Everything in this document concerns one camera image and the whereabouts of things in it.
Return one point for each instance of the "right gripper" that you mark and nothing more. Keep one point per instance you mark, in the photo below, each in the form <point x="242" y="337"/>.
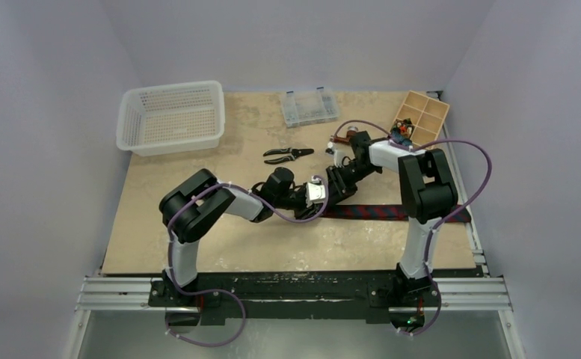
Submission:
<point x="344" y="148"/>

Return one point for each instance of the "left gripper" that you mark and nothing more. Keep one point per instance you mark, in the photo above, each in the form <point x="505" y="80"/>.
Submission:
<point x="304" y="212"/>

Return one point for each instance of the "red navy striped tie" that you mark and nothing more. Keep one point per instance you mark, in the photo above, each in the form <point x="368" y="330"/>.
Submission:
<point x="394" y="212"/>

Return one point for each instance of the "wooden compartment box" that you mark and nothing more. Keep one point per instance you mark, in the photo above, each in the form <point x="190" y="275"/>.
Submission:
<point x="428" y="115"/>

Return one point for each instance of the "white plastic basket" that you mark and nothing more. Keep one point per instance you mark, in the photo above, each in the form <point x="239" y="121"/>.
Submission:
<point x="175" y="118"/>

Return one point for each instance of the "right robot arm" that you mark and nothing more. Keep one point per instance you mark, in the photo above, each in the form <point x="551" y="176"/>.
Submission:
<point x="426" y="188"/>

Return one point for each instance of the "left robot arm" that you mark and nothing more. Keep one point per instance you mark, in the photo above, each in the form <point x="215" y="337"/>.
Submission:
<point x="191" y="210"/>

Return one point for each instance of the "black pliers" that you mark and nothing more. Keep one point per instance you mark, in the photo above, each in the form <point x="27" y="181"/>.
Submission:
<point x="288" y="154"/>

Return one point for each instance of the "blue patterned rolled tie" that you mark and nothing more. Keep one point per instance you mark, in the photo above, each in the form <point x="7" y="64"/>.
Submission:
<point x="406" y="142"/>

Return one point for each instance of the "multicolour rolled tie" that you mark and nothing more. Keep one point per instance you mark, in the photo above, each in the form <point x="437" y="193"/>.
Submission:
<point x="402" y="128"/>

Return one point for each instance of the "clear plastic organizer box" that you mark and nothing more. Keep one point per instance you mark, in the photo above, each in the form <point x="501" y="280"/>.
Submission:
<point x="309" y="107"/>

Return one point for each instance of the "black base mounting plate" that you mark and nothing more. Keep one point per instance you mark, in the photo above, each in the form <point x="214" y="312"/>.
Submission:
<point x="336" y="295"/>

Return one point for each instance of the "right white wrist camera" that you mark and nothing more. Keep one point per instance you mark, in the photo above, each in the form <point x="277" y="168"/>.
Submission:
<point x="337" y="155"/>

